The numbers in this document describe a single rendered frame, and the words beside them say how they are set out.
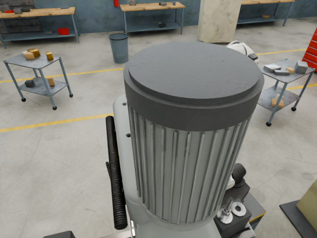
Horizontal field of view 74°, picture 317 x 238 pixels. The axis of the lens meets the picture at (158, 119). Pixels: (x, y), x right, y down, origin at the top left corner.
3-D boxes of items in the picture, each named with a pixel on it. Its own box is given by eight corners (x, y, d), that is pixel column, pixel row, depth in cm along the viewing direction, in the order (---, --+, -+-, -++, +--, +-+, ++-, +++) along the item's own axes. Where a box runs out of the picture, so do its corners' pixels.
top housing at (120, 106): (115, 124, 94) (110, 93, 84) (171, 115, 99) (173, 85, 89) (130, 231, 58) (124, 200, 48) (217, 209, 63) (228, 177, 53)
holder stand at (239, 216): (205, 225, 138) (210, 210, 126) (232, 212, 145) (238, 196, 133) (216, 244, 130) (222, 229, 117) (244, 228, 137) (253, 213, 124)
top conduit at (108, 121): (105, 122, 88) (104, 115, 86) (116, 120, 89) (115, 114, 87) (115, 231, 54) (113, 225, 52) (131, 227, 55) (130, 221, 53)
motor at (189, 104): (131, 164, 56) (116, 45, 36) (201, 150, 60) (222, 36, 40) (145, 243, 41) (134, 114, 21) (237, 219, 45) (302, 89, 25)
